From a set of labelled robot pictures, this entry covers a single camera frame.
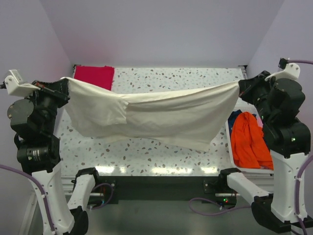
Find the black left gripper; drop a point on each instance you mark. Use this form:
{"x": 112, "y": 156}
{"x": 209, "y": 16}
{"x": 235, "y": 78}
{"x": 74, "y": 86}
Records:
{"x": 59, "y": 89}

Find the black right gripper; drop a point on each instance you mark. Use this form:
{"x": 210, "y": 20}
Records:
{"x": 245, "y": 85}

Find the cream white t shirt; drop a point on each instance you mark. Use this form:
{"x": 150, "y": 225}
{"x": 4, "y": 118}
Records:
{"x": 188, "y": 118}

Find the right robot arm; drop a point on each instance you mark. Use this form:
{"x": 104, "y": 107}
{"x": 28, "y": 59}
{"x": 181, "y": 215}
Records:
{"x": 277, "y": 101}

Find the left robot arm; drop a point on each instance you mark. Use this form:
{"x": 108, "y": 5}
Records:
{"x": 38, "y": 151}

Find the pink garment in basket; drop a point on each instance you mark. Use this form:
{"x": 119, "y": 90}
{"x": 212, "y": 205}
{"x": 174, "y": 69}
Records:
{"x": 259, "y": 122}

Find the navy blue t shirt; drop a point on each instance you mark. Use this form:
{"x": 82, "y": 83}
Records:
{"x": 239, "y": 120}

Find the folded red t shirt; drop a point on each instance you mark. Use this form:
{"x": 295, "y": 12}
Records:
{"x": 98, "y": 76}

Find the orange t shirt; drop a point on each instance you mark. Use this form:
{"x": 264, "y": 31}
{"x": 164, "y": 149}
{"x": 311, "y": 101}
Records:
{"x": 250, "y": 150}

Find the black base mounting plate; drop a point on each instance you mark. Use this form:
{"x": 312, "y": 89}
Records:
{"x": 162, "y": 188}

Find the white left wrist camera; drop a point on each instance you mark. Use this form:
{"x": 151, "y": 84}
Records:
{"x": 16, "y": 86}

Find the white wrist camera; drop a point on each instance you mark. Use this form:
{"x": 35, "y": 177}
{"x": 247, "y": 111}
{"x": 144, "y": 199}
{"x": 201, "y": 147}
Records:
{"x": 287, "y": 70}
{"x": 16, "y": 86}

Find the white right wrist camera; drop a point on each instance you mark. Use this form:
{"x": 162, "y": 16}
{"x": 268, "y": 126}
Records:
{"x": 287, "y": 70}

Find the aluminium table frame rail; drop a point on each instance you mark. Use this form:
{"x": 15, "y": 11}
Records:
{"x": 146, "y": 157}

